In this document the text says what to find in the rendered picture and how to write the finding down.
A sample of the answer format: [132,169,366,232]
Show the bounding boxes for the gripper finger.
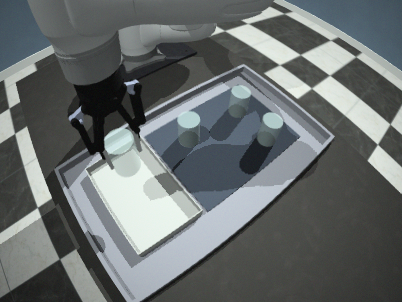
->
[68,104,114,170]
[110,78,146,152]

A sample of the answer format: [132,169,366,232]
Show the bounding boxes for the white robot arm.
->
[27,0,274,85]

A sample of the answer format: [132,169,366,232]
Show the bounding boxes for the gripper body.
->
[73,66,127,118]

